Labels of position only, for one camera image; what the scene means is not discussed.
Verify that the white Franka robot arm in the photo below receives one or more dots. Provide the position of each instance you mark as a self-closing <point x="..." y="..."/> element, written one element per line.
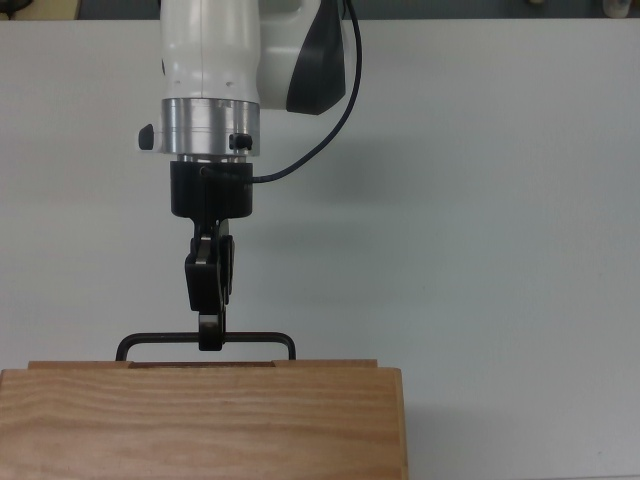
<point x="210" y="50"/>

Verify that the wooden two-drawer cabinet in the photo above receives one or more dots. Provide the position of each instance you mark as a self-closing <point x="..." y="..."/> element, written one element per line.
<point x="200" y="425"/>

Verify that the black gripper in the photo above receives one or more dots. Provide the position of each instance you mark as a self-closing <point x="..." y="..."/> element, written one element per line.
<point x="210" y="195"/>

